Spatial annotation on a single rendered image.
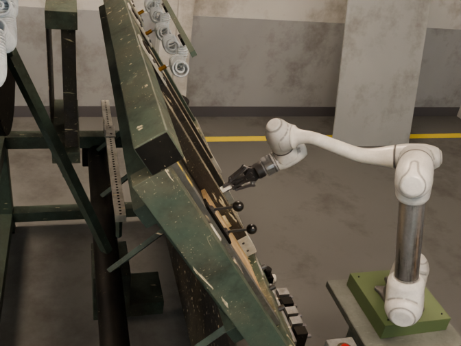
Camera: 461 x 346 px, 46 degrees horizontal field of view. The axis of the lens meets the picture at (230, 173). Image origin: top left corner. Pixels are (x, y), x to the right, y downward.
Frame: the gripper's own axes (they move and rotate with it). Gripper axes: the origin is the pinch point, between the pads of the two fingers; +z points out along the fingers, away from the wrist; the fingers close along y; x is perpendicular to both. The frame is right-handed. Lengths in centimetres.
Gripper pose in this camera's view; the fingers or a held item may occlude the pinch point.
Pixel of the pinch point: (223, 188)
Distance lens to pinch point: 245.7
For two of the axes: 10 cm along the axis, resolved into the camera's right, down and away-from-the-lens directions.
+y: -4.0, -7.0, -5.9
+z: -8.8, 4.6, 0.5
